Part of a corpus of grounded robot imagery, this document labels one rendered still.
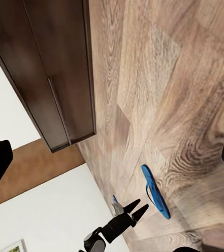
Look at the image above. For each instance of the bench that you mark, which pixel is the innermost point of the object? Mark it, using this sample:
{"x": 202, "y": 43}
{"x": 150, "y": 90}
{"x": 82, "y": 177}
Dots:
{"x": 46, "y": 54}

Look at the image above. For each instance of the sandal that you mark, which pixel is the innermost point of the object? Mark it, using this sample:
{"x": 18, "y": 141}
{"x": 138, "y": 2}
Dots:
{"x": 160, "y": 204}

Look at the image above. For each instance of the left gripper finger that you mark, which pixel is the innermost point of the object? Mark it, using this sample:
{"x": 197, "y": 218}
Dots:
{"x": 136, "y": 216}
{"x": 131, "y": 206}

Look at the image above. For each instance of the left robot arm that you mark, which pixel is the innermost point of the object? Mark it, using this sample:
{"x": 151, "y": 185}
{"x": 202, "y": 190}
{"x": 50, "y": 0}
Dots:
{"x": 121, "y": 221}

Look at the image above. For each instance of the sliding door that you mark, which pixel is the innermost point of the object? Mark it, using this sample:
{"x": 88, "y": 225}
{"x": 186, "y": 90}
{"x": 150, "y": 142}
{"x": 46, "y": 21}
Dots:
{"x": 33, "y": 165}

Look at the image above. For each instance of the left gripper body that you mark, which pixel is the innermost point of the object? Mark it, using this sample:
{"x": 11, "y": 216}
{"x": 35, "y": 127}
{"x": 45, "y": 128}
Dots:
{"x": 121, "y": 222}

